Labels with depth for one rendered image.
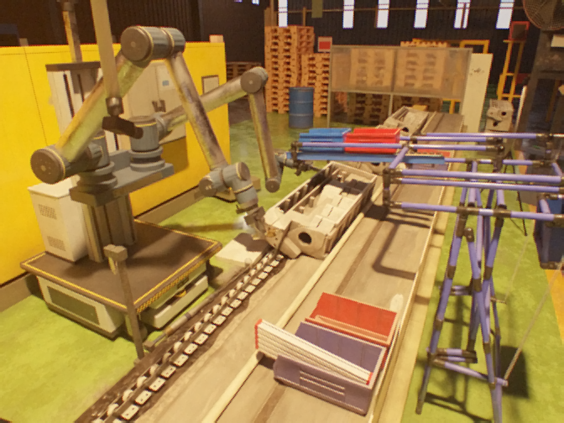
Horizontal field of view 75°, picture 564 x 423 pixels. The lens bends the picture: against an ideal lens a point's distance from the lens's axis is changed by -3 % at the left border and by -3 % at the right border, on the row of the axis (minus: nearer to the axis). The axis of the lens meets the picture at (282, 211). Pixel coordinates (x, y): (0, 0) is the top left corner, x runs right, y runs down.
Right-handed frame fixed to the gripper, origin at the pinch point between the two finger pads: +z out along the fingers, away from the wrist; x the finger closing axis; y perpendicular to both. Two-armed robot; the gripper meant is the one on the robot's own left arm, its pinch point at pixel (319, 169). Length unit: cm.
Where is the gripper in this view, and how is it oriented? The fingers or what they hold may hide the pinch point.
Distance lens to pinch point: 277.7
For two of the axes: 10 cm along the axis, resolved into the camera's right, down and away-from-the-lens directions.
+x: 4.5, -3.7, 8.2
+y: 1.5, -8.7, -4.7
